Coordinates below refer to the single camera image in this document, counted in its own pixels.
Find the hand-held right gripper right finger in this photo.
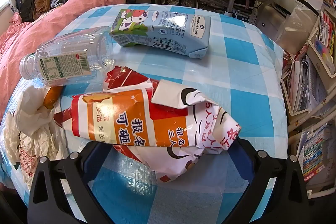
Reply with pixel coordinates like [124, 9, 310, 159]
[227, 139, 309, 224]

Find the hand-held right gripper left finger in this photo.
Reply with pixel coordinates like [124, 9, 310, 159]
[28, 141, 113, 224]

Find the white paper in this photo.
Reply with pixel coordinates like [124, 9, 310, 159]
[4, 85, 70, 188]

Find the orange peel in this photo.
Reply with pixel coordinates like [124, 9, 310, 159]
[43, 85, 63, 109]

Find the clear plastic bottle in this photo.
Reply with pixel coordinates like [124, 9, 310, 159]
[20, 26, 114, 86]

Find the blue milk carton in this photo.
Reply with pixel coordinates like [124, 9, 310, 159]
[109, 9, 212, 59]

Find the row of books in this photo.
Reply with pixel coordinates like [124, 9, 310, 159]
[299, 124, 331, 182]

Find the blue checkered tablecloth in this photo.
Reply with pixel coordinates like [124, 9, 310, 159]
[0, 4, 285, 224]

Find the white shelf cart with books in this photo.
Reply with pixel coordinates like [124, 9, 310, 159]
[281, 4, 336, 117]

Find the clear plastic bag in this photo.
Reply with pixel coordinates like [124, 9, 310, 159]
[274, 5, 319, 50]

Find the pink blanket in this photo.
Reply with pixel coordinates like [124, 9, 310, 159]
[0, 0, 126, 119]

